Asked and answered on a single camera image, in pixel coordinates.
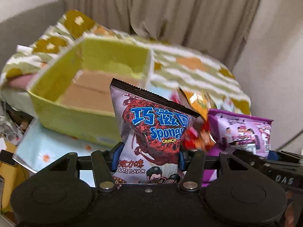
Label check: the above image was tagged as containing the orange red snack bag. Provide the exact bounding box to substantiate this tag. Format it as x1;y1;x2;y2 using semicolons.
171;88;216;152

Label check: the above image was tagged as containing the pink plush toy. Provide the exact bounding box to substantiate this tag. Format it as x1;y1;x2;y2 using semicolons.
8;73;36;90

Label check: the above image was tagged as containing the grey bed headboard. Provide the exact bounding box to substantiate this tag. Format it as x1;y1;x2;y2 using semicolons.
0;0;65;69

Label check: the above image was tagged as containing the purple cartoon snack bag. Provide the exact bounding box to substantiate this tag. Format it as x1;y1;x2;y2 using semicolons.
201;108;274;188

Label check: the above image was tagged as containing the beige curtain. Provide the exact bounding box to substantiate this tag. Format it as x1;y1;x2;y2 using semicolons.
63;0;260;69

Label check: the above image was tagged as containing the purple Sponge Crunch chocolate bag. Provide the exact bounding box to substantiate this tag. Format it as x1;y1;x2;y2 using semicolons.
110;79;199;186

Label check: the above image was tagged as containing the white paper roll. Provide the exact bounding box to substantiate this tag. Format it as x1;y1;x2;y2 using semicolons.
16;45;33;55

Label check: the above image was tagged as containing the green storage box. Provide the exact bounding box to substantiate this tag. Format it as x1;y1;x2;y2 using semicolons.
28;34;154;147

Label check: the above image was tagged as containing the floral striped duvet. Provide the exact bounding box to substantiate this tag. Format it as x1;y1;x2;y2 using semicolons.
1;10;251;114

